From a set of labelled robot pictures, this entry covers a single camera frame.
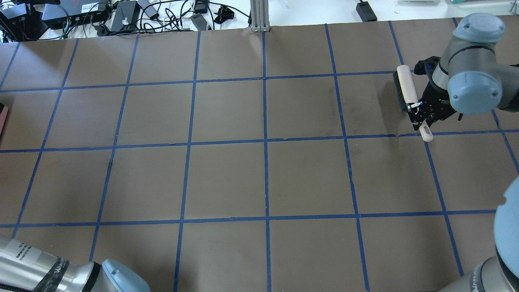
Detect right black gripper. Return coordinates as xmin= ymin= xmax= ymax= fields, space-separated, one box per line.
xmin=407 ymin=56 xmax=457 ymax=127

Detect white hand brush black bristles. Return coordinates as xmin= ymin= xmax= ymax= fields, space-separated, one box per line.
xmin=393 ymin=65 xmax=433 ymax=142

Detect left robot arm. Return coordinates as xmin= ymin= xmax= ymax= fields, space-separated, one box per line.
xmin=0 ymin=235 xmax=151 ymax=292

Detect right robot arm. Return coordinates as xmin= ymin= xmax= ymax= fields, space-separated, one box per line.
xmin=394 ymin=13 xmax=518 ymax=292

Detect black power adapter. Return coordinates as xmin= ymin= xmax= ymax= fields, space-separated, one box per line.
xmin=355 ymin=0 xmax=377 ymax=22

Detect black clip object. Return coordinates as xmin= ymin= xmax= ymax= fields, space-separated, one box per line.
xmin=214 ymin=5 xmax=235 ymax=24

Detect grey power adapter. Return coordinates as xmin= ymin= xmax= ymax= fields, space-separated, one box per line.
xmin=191 ymin=13 xmax=211 ymax=31

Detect aluminium frame post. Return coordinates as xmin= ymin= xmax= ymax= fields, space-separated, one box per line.
xmin=249 ymin=0 xmax=271 ymax=32

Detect tangled black cables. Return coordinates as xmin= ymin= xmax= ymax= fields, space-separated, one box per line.
xmin=0 ymin=0 xmax=250 ymax=41

